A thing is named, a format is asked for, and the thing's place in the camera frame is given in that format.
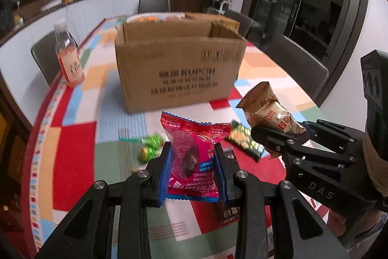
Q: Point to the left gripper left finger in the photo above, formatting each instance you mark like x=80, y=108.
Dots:
x=87, y=230

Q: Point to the dark chair right near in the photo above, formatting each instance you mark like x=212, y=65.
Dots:
x=307, y=71

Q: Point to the dark chair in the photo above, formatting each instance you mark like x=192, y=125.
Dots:
x=245, y=22
x=307, y=71
x=44, y=54

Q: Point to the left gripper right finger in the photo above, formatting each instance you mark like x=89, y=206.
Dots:
x=275, y=220

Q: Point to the dark brown snack packet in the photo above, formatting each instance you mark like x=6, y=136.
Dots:
x=227, y=214

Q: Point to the woven wicker box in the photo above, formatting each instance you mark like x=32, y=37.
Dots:
x=226, y=22

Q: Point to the green candy bag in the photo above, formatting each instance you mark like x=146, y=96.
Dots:
x=150, y=147

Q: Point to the white fruit basket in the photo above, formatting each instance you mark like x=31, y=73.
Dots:
x=156, y=17

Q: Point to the colourful patchwork tablecloth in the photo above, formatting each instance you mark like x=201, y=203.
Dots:
x=82, y=135

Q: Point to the red snack packet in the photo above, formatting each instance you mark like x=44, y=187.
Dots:
x=193, y=148

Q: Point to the pink drink bottle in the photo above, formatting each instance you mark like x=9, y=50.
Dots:
x=67, y=55

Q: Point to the dark chair left side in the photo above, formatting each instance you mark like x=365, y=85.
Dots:
x=44, y=54

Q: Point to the dark green cracker packet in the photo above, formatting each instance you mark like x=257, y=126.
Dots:
x=240, y=136

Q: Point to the dark chair far end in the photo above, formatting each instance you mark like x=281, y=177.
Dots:
x=148, y=6

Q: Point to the dark chair right far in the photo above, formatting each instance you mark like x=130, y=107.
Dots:
x=245, y=22

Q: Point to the brown nut snack packet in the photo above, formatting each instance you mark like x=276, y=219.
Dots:
x=262, y=108

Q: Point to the brown cardboard box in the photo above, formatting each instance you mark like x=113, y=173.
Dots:
x=173, y=63

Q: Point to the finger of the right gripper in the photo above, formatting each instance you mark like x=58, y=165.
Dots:
x=333, y=136
x=274, y=141

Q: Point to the white sideboard cabinet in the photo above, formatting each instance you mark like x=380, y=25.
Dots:
x=21, y=79

